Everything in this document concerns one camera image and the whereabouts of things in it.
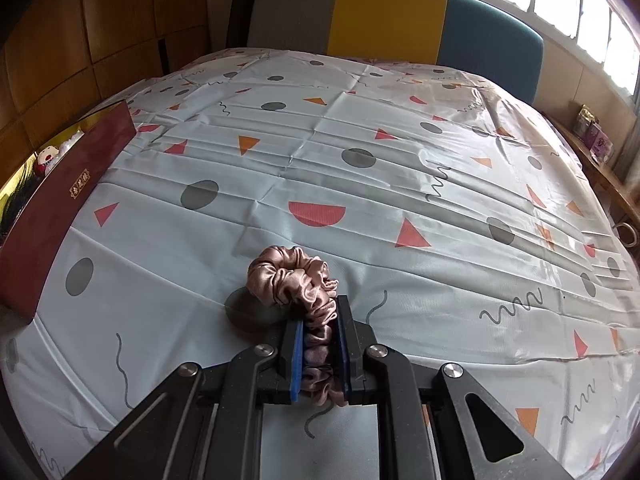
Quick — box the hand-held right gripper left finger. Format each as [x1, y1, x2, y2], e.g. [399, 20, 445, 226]
[65, 317, 306, 480]

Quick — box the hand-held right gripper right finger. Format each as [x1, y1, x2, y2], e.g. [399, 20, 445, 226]
[336, 295, 573, 480]

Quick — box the pink satin scrunchie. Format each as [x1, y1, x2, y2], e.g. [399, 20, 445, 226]
[247, 246, 348, 407]

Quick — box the dark red gold-lined box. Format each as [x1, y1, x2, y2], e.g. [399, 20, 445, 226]
[0, 100, 137, 321]

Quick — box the red plush toy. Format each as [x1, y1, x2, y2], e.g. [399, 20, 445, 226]
[35, 146, 61, 177]

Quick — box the wooden side desk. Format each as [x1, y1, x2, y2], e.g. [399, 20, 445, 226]
[545, 110, 640, 231]

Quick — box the grey yellow blue headboard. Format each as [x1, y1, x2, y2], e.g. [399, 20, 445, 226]
[247, 0, 545, 106]

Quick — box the black rolled mat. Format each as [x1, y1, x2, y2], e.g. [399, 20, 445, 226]
[226, 0, 273, 50]

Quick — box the wooden wardrobe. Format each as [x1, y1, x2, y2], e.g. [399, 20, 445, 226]
[0, 0, 236, 161]

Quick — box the barred window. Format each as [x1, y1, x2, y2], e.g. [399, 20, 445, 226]
[470, 0, 640, 106]

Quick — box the white cable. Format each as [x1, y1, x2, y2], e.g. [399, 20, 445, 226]
[612, 220, 638, 248]

